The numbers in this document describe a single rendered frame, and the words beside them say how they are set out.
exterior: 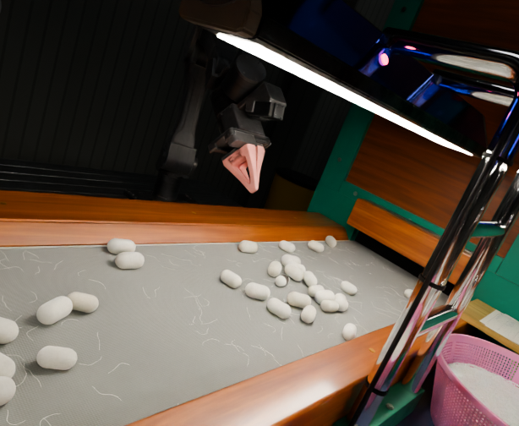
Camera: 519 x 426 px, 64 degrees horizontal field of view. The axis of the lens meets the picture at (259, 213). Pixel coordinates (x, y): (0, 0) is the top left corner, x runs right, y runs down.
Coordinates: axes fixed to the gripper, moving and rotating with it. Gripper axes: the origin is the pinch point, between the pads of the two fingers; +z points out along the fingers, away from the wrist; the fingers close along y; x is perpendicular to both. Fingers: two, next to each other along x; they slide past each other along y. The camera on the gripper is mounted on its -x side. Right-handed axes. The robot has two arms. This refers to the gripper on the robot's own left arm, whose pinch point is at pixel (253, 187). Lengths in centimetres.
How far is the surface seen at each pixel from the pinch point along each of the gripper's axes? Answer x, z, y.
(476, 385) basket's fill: -17.7, 39.4, 14.0
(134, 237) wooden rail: 9.6, 5.4, -18.6
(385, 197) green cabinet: -3.3, -0.1, 45.9
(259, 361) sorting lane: -7.7, 27.1, -17.5
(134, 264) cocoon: 4.2, 11.3, -23.0
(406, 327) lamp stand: -22.7, 27.9, -11.5
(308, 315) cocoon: -6.7, 23.6, -4.7
